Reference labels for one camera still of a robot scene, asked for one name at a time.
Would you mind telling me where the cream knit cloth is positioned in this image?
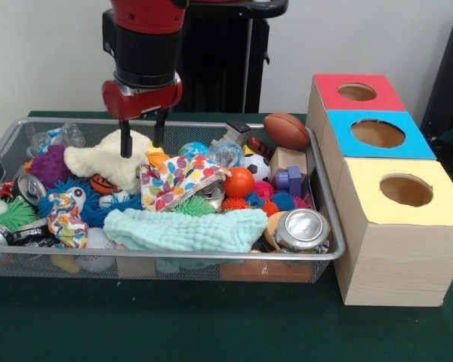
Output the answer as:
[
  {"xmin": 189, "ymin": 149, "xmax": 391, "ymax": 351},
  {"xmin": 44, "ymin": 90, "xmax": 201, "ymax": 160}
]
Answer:
[{"xmin": 63, "ymin": 130, "xmax": 154, "ymax": 195}]

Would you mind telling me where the green fuzzy toy with eyes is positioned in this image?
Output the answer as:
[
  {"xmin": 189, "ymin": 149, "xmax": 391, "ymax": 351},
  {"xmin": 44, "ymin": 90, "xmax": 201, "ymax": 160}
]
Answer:
[{"xmin": 0, "ymin": 198, "xmax": 37, "ymax": 233}]

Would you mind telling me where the brown toy football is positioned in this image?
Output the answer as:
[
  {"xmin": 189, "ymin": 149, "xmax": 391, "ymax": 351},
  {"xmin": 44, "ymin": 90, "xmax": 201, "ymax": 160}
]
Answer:
[{"xmin": 263, "ymin": 112, "xmax": 310, "ymax": 151}]

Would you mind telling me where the mint green cloth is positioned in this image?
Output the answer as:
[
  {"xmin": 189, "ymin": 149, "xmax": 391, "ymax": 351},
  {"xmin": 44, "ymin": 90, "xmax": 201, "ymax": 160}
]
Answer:
[{"xmin": 103, "ymin": 207, "xmax": 269, "ymax": 253}]

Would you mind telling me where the wooden box with three holes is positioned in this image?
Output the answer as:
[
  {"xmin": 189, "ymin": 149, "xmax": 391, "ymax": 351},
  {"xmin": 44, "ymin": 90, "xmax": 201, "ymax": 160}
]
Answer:
[{"xmin": 305, "ymin": 73, "xmax": 453, "ymax": 307}]

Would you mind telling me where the black upright board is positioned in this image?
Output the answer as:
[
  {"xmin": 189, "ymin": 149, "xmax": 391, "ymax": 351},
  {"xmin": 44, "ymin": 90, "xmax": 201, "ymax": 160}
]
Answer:
[{"xmin": 419, "ymin": 6, "xmax": 453, "ymax": 131}]

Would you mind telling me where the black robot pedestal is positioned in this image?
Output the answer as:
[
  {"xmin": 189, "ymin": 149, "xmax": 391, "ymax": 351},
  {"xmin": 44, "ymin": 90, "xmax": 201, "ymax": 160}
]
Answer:
[{"xmin": 130, "ymin": 0, "xmax": 290, "ymax": 113}]

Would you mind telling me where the purple spiky ball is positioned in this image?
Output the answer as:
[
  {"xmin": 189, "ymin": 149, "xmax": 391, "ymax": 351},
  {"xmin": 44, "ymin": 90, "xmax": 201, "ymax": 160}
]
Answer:
[{"xmin": 30, "ymin": 145, "xmax": 75, "ymax": 189}]

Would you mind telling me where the shallow silver mesh bin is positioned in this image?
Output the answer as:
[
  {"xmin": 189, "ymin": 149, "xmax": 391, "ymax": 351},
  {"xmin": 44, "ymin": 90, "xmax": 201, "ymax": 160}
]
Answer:
[{"xmin": 0, "ymin": 117, "xmax": 347, "ymax": 284}]

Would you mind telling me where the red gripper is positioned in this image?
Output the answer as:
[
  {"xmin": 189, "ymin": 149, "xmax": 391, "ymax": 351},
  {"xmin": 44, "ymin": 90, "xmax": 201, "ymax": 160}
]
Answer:
[{"xmin": 100, "ymin": 77, "xmax": 184, "ymax": 158}]

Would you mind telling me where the polka dot cloth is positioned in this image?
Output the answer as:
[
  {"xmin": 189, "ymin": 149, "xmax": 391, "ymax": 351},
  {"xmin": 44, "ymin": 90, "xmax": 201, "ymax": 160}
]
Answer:
[{"xmin": 139, "ymin": 152, "xmax": 233, "ymax": 212}]

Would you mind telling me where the silver drink can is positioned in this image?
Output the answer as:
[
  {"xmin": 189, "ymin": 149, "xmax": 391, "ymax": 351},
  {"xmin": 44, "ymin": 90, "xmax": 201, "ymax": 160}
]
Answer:
[{"xmin": 273, "ymin": 208, "xmax": 331, "ymax": 253}]

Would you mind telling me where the blue fuzzy toy with eyes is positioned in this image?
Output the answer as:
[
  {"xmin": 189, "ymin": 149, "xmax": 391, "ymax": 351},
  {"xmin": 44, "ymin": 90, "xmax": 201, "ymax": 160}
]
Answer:
[{"xmin": 37, "ymin": 179, "xmax": 99, "ymax": 227}]

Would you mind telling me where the orange-red ball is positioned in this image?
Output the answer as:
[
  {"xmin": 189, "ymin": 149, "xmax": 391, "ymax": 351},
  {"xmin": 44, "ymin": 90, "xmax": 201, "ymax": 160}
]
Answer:
[{"xmin": 221, "ymin": 166, "xmax": 256, "ymax": 199}]

